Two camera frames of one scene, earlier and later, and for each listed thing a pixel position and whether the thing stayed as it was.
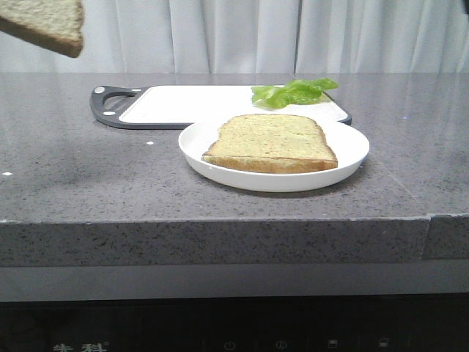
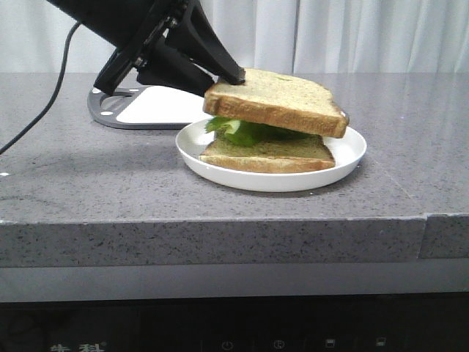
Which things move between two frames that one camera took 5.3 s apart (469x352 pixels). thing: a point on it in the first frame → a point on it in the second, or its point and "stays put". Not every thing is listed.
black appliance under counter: x=401 y=323 stays put
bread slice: x=53 y=25 → x=279 y=100
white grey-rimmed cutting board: x=177 y=106 stays put
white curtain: x=257 y=37 stays put
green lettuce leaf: x=294 y=92 → x=251 y=134
